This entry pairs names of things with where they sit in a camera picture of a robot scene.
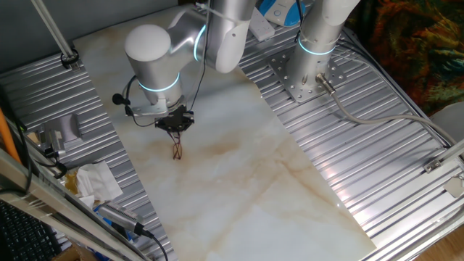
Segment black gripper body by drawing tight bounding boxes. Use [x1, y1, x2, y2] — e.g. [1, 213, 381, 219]
[154, 105, 195, 133]

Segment brown frame glasses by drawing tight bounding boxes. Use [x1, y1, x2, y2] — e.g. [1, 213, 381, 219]
[167, 131, 183, 161]

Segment small aluminium mounting plate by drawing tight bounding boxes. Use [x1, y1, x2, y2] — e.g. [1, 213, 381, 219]
[130, 98, 170, 117]

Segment marble pattern table mat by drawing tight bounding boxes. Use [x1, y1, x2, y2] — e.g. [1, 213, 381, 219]
[72, 3, 378, 261]

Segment white tissue sheet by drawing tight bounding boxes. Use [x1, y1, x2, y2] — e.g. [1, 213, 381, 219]
[75, 160, 124, 203]

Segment grey vented box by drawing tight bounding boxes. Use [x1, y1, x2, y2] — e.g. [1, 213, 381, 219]
[96, 201, 146, 236]

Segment square steel plate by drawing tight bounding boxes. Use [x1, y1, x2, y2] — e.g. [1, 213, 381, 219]
[38, 113, 83, 144]

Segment crumpled white tissue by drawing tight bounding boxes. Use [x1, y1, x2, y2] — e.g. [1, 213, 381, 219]
[78, 194, 96, 210]

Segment yellow plastic bag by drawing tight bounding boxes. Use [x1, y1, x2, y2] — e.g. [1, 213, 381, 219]
[64, 170, 79, 196]

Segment black rod foot clamp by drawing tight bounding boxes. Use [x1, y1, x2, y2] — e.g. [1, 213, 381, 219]
[59, 48, 80, 70]

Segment white power strip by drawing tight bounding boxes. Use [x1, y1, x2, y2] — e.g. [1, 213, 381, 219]
[248, 7, 276, 42]

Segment blue and white device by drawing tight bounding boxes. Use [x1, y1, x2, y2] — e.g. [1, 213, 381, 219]
[258, 0, 307, 28]

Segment white slanted rod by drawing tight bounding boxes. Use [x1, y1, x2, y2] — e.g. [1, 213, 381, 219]
[30, 0, 78, 66]

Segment brown cardboard box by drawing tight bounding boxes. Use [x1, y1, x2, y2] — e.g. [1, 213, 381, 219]
[52, 244, 97, 261]

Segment orange pole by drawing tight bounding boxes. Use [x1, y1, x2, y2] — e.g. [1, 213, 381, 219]
[0, 107, 22, 164]

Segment black keyboard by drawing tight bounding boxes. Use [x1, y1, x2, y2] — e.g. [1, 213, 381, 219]
[0, 199, 62, 261]

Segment colourful patterned cloth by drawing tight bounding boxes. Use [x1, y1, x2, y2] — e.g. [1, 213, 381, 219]
[344, 0, 464, 117]

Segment white rounded object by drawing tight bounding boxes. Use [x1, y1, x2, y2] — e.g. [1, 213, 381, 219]
[429, 101, 464, 146]

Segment short aluminium profile bar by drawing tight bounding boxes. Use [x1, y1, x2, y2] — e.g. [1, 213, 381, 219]
[433, 139, 464, 164]

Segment small metal tag plate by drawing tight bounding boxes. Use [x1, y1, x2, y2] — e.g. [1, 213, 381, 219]
[444, 175, 464, 199]

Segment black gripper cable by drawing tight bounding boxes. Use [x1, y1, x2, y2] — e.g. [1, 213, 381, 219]
[188, 0, 212, 112]
[123, 75, 159, 128]

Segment black plug cable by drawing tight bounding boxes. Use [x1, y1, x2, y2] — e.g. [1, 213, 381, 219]
[133, 222, 170, 261]

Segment white cable tie strap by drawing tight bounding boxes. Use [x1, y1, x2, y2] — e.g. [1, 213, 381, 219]
[194, 2, 242, 27]

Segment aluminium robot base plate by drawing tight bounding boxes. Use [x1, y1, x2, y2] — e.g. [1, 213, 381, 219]
[268, 50, 347, 104]

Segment aluminium frame bar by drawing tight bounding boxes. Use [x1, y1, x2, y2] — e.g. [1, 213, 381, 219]
[0, 148, 148, 261]

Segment thin black cable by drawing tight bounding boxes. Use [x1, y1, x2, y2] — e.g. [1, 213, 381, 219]
[10, 119, 36, 195]

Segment black base cable bundle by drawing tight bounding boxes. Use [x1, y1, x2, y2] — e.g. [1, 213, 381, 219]
[293, 0, 305, 43]

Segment thick grey robot cable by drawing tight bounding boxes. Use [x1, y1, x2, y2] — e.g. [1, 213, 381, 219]
[315, 72, 458, 146]

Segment small metal corner bracket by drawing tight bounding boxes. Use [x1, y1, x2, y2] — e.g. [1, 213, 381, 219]
[423, 157, 443, 174]

